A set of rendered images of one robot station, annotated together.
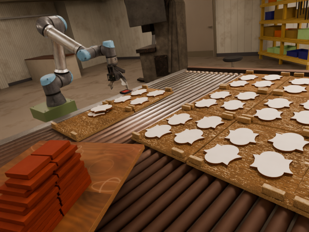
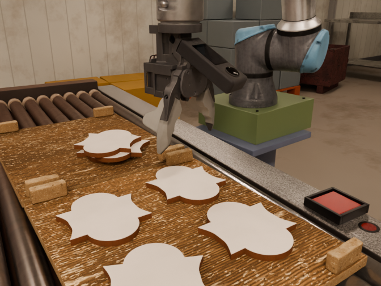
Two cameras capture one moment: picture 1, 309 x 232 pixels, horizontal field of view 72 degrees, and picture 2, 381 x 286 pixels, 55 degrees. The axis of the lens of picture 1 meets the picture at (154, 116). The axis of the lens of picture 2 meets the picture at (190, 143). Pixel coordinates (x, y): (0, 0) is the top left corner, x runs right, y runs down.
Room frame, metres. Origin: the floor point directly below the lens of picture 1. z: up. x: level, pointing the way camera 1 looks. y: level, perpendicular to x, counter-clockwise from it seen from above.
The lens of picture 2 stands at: (1.68, -0.37, 1.25)
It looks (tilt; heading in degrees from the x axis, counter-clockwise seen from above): 21 degrees down; 99
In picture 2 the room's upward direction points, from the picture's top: straight up
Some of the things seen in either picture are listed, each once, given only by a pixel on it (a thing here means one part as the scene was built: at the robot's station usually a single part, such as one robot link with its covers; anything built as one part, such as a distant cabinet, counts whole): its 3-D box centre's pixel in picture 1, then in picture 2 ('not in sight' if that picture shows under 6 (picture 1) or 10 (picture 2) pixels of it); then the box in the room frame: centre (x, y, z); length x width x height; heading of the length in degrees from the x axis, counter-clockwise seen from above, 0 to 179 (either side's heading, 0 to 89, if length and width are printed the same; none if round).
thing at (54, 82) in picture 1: (50, 83); (256, 47); (1.70, 0.77, 1.13); 0.13 x 0.12 x 0.14; 153
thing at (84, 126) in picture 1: (93, 119); (81, 147); (1.29, 0.40, 0.93); 0.41 x 0.35 x 0.02; 133
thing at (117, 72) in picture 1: (113, 72); (176, 61); (1.56, 0.24, 1.16); 0.09 x 0.08 x 0.12; 153
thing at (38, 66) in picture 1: (52, 67); not in sight; (8.66, 3.64, 0.44); 2.59 x 0.83 x 0.88; 47
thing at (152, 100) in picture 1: (139, 98); (175, 230); (1.58, 0.09, 0.93); 0.41 x 0.35 x 0.02; 133
